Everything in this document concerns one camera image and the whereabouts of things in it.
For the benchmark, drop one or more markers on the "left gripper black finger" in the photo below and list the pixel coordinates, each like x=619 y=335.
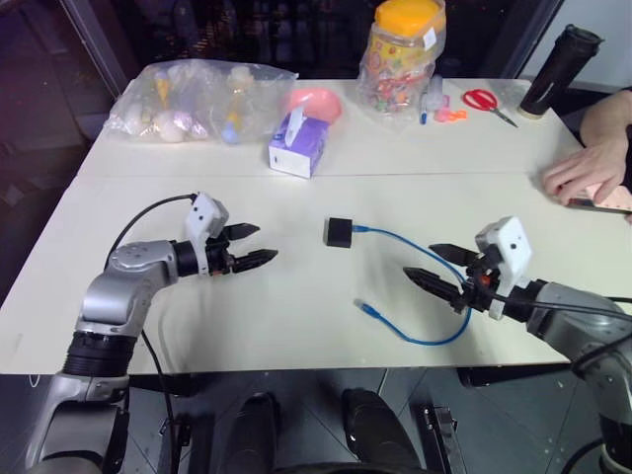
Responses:
x=254 y=260
x=242 y=231

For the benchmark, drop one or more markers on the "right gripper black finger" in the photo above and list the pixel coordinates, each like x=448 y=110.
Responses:
x=437 y=284
x=456 y=253

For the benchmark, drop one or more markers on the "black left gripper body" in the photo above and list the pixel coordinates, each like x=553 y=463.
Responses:
x=217 y=259

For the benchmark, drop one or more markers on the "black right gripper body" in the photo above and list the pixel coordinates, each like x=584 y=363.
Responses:
x=476 y=291

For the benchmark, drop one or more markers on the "pink smartphone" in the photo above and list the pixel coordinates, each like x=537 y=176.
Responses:
x=617 y=200

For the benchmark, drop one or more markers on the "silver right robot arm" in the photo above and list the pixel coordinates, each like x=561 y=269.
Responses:
x=573 y=321

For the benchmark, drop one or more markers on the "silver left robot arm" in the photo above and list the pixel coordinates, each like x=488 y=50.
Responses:
x=126 y=276

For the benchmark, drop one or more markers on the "small black box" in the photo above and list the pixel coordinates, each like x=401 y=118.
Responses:
x=338 y=233

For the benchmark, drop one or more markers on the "person's bare hand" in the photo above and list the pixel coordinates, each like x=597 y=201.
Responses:
x=592 y=165

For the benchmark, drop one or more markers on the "purple tissue box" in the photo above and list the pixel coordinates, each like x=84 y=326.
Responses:
x=298 y=145

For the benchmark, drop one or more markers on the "clear bag of toys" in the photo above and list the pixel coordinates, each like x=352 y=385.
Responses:
x=187 y=106

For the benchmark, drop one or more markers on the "orange and pink small toy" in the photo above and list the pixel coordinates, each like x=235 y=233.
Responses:
x=449 y=115

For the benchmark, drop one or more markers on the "blue marker pen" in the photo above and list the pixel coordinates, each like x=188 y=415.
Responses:
x=423 y=111

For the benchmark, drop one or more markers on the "pink plastic bowl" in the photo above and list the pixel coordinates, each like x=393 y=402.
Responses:
x=321 y=101

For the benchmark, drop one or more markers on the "dark rounded shape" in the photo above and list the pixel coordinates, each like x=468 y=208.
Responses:
x=257 y=429
x=375 y=429

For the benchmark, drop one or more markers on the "small translucent bottle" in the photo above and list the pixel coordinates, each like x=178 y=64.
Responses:
x=435 y=94

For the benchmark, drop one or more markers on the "candy jar with yellow lid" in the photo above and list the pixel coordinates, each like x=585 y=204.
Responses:
x=382 y=106
x=405 y=54

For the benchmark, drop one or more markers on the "black tall bottle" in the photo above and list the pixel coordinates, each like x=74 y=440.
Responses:
x=555 y=74

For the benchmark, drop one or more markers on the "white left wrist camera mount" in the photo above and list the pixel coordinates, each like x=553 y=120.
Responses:
x=205 y=214

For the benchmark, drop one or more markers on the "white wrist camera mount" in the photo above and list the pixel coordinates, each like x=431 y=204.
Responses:
x=205 y=214
x=513 y=247

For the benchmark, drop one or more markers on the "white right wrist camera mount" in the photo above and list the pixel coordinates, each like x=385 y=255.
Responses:
x=513 y=247

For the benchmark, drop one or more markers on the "black table frame bracket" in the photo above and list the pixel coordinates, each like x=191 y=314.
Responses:
x=513 y=377

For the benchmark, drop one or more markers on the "grey metal post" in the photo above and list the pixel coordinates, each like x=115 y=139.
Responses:
x=99 y=44

